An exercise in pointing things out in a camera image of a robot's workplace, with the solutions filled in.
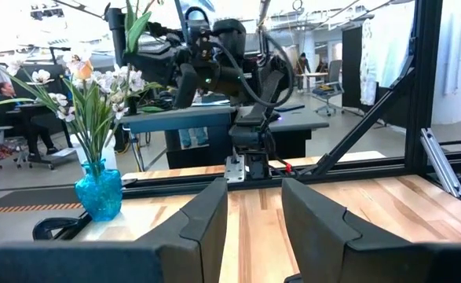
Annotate seated person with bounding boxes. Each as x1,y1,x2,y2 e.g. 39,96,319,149
0,80,60,156

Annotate black vertical pole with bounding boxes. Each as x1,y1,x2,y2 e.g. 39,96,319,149
104,6,126,68

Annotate black floor mat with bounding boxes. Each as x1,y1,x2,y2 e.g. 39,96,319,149
0,186,82,209

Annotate gray office chair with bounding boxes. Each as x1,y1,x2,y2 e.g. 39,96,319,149
311,59,346,118

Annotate peach artificial tulip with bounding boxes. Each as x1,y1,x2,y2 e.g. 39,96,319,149
71,58,97,162

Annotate standing person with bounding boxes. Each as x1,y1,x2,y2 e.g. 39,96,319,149
295,52,313,94

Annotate black table clamp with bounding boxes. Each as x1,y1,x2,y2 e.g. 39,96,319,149
32,216,90,241

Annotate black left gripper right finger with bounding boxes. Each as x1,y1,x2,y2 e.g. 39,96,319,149
281,178,461,283

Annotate white artificial flower bunch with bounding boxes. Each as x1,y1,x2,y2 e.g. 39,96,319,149
92,64,164,166

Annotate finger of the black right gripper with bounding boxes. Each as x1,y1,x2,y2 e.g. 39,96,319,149
126,50,199,110
126,35,180,60

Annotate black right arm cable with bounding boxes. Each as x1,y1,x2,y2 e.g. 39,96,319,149
210,30,296,109

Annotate black frame post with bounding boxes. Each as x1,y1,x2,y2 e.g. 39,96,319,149
404,0,444,174

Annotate person in jeans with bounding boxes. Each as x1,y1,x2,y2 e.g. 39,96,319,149
178,127,210,149

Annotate black partition panel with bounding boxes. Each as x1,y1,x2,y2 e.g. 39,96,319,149
342,25,367,109

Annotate silver aluminium bracket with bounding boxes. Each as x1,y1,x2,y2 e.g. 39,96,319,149
419,127,461,199

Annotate gray blue desk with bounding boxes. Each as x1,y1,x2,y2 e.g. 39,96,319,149
119,105,237,170

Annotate white curtain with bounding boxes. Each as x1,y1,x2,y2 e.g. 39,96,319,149
358,0,416,107

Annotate flower stems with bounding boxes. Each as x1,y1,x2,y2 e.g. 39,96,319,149
0,54,97,166

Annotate black diagonal frame strut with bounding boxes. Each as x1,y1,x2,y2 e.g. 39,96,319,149
311,66,416,177

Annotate blue textured glass vase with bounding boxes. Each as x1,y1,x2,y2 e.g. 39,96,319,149
74,159,124,222

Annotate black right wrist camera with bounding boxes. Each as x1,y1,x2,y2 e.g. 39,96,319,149
182,6,214,46

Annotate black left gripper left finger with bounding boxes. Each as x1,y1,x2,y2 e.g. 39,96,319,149
0,177,229,283

